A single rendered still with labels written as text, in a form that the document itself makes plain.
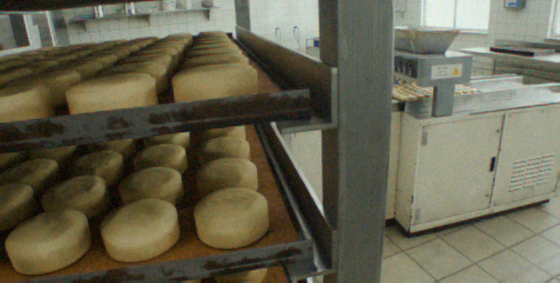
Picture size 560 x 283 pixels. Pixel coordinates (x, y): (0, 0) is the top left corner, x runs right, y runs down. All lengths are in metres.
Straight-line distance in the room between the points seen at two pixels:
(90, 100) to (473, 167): 2.36
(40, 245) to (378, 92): 0.21
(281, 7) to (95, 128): 6.28
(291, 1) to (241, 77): 6.32
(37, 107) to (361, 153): 0.18
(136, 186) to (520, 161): 2.58
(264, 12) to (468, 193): 4.76
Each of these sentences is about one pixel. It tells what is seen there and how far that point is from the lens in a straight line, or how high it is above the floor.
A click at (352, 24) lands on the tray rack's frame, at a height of 1.45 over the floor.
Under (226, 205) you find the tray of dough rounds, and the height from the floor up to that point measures 1.33.
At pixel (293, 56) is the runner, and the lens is 0.24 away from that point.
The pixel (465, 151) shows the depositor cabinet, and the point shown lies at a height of 0.59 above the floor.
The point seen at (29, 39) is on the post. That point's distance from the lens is 0.85.
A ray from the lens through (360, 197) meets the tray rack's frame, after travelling 0.20.
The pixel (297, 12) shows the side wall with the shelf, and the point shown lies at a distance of 6.55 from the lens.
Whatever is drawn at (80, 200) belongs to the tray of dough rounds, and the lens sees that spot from 0.30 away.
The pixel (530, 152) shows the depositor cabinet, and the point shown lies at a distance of 2.77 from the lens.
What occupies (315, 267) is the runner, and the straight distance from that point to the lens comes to 0.22.
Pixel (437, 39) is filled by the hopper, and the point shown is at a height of 1.26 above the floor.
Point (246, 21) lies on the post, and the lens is 0.77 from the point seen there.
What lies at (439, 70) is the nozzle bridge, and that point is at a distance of 2.06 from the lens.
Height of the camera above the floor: 1.45
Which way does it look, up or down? 19 degrees down
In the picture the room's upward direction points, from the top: 3 degrees counter-clockwise
